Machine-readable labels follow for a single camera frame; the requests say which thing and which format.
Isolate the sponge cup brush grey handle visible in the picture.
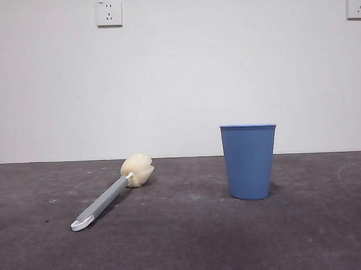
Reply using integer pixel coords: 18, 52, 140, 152
68, 153, 157, 233

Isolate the white wall socket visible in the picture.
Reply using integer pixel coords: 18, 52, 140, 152
346, 0, 361, 21
95, 0, 124, 28

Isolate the blue ribbed plastic cup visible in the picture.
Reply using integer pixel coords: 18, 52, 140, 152
219, 123, 280, 202

